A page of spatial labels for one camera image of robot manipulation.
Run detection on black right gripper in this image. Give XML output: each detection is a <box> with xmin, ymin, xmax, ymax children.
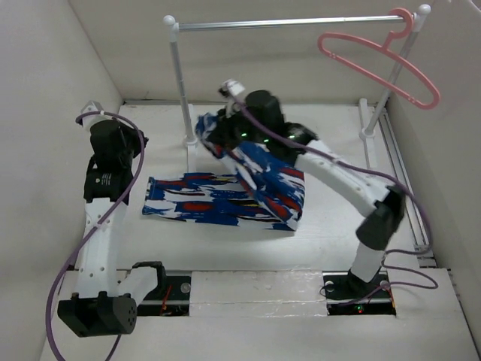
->
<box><xmin>206</xmin><ymin>103</ymin><xmax>269</xmax><ymax>151</ymax></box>

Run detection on blue patterned trousers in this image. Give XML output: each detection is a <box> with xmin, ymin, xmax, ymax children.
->
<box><xmin>142</xmin><ymin>113</ymin><xmax>305</xmax><ymax>231</ymax></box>

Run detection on pink plastic hanger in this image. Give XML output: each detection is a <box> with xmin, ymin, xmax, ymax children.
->
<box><xmin>317</xmin><ymin>4</ymin><xmax>440</xmax><ymax>110</ymax></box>

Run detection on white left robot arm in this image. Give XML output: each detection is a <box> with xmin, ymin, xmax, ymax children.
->
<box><xmin>57</xmin><ymin>115</ymin><xmax>168</xmax><ymax>338</ymax></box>

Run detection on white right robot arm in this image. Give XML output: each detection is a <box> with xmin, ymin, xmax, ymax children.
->
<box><xmin>196</xmin><ymin>86</ymin><xmax>406</xmax><ymax>301</ymax></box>

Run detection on white clothes rack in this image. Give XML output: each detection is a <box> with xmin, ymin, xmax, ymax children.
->
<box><xmin>163</xmin><ymin>14</ymin><xmax>423</xmax><ymax>171</ymax></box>

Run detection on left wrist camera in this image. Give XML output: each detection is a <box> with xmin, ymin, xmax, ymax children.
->
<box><xmin>75</xmin><ymin>101</ymin><xmax>105</xmax><ymax>132</ymax></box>

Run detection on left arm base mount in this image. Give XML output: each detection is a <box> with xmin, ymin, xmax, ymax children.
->
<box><xmin>130</xmin><ymin>261</ymin><xmax>192</xmax><ymax>317</ymax></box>

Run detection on aluminium side rail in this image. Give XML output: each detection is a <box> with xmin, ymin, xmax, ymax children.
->
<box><xmin>378</xmin><ymin>111</ymin><xmax>437</xmax><ymax>268</ymax></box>

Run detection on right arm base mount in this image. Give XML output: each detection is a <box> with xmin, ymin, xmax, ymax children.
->
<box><xmin>319</xmin><ymin>272</ymin><xmax>396</xmax><ymax>316</ymax></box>

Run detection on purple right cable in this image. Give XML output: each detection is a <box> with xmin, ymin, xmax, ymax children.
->
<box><xmin>228</xmin><ymin>93</ymin><xmax>440</xmax><ymax>302</ymax></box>

